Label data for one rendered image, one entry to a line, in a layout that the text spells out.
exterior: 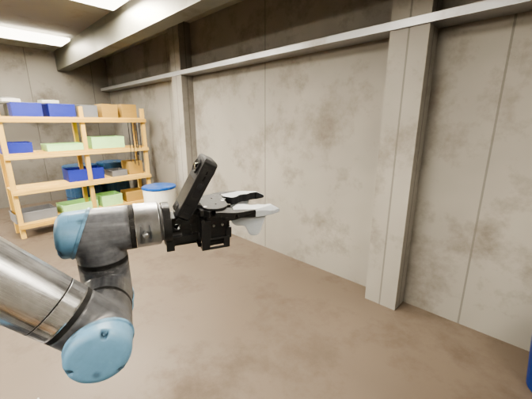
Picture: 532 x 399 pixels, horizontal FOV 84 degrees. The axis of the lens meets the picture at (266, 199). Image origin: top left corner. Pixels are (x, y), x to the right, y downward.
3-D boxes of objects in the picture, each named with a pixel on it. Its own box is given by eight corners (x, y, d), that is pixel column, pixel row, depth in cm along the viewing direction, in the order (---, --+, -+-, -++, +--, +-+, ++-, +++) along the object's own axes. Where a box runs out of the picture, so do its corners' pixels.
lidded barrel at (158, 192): (184, 222, 529) (182, 185, 512) (153, 230, 489) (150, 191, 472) (169, 215, 566) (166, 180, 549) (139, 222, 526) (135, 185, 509)
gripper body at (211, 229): (222, 228, 62) (161, 237, 57) (222, 190, 59) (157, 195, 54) (233, 246, 56) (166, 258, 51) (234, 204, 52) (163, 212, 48)
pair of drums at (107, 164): (139, 203, 657) (134, 161, 633) (73, 215, 568) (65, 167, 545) (125, 197, 709) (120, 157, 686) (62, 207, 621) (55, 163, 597)
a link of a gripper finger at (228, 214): (253, 210, 57) (207, 210, 56) (254, 203, 56) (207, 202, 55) (256, 222, 52) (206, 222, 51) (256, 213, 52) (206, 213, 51)
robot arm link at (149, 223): (131, 197, 52) (134, 216, 45) (159, 195, 54) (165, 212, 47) (136, 235, 55) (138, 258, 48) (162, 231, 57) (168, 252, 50)
